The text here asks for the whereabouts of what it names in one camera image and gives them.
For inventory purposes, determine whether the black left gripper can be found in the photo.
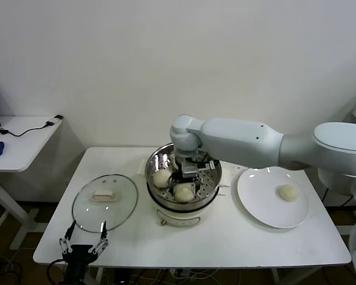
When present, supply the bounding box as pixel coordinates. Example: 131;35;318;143
58;221;109;285

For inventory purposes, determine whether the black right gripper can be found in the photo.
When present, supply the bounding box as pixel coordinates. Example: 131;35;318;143
167;171;204;198

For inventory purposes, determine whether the glass lid with cream handle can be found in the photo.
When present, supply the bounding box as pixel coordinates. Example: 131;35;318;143
71;173;138;232

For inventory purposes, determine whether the stainless steel steamer basket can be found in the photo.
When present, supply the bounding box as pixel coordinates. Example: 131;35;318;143
137;141;232;208

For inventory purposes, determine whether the white round plate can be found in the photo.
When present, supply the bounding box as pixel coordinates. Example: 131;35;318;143
236;166;311;229

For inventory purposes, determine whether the white power strip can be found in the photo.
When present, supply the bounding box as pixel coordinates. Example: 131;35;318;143
170;268;196;281

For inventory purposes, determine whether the white side desk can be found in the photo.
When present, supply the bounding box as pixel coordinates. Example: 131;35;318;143
0;115;63;250

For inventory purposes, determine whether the small black grey adapter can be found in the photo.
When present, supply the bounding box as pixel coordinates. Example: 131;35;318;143
46;115;63;127

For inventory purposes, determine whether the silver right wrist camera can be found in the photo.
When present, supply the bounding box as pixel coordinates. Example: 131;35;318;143
180;159;220;179

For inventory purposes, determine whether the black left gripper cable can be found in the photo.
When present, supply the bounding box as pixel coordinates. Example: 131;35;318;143
46;258;66;281

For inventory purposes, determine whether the black desk cable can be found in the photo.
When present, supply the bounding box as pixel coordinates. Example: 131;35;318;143
0;121;53;138

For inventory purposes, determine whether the black power cable with adapter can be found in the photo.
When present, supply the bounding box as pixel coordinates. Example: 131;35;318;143
322;186;356;207

